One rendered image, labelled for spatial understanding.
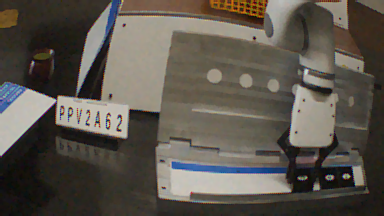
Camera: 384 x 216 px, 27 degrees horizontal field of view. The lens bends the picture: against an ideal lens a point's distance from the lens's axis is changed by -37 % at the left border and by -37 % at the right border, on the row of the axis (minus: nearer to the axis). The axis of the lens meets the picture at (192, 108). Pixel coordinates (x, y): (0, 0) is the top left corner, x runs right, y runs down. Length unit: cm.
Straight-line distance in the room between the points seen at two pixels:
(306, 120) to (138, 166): 31
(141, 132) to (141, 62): 12
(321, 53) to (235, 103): 25
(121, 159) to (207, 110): 16
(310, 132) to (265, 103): 16
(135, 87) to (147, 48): 7
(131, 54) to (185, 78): 19
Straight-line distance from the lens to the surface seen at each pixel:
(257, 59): 186
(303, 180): 179
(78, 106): 193
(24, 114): 173
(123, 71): 203
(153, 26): 200
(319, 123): 176
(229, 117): 186
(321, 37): 172
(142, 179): 182
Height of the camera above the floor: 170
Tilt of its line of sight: 22 degrees down
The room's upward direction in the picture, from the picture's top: 8 degrees clockwise
